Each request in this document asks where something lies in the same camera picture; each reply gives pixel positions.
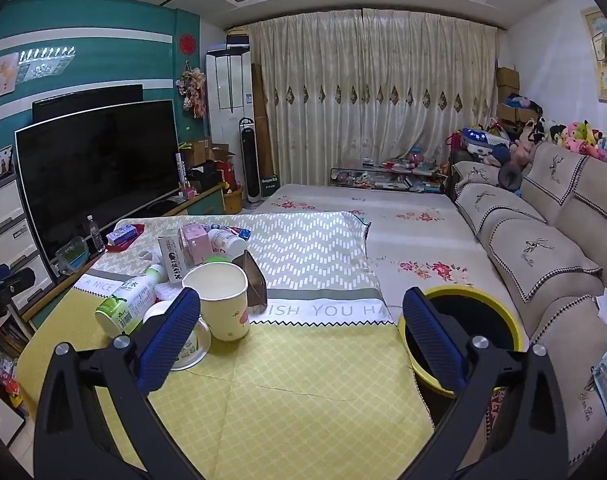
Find yellow and white printed tablecloth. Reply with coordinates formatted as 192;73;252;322
16;210;437;480

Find green and yellow TV cabinet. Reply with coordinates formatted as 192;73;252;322
20;182;227;323

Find beige sofa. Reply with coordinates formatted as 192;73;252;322
451;140;607;461

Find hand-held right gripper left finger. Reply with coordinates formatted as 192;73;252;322
33;287;219;480

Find green capped white drink bottle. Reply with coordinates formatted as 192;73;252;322
94;265;170;337

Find framed landscape wall picture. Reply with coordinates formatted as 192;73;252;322
581;7;607;106

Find floral print mat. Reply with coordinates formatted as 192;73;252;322
256;182;514;321

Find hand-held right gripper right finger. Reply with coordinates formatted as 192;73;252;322
398;287;581;480

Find pink drink carton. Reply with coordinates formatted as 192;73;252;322
179;223;213;266

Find blue star print bag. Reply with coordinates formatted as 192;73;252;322
461;127;509;153

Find hanging flower decoration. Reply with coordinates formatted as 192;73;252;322
177;60;206;120

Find brown triangular carton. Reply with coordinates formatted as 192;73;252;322
232;250;268;320

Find brown rolled mat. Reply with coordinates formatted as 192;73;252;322
250;62;274;181

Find red tray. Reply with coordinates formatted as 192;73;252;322
106;224;146;252

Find cartoon wall poster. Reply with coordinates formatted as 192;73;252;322
0;52;20;103

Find white plastic drawer unit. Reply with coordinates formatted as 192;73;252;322
0;175;54;311

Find open cardboard boxes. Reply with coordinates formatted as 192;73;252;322
180;137;236;168

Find stack of cardboard boxes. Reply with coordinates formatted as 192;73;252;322
496;66;521;121

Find small black television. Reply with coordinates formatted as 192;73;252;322
32;83;144;123

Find cream paper cup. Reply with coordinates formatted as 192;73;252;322
182;263;250;342

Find clear water bottle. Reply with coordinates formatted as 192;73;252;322
86;215;106;255

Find yellow rimmed black trash bin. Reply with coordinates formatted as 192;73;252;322
398;285;530;431

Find white standing air conditioner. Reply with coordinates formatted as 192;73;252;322
204;45;256;153

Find row of plush toys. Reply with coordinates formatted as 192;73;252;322
508;117;607;168

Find large curved television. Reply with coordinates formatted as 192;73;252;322
14;100;181;263

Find yellow basket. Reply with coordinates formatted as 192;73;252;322
223;185;245;213

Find white drink carton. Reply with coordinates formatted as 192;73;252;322
157;234;196;287

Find black tower fan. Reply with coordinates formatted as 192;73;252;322
238;116;262;209

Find blue star print box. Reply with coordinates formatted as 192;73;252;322
106;225;136;247

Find cream embroidered curtain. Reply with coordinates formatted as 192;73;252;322
246;7;499;188

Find white round lid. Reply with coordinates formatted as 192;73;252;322
208;228;247;261
142;300;212;372

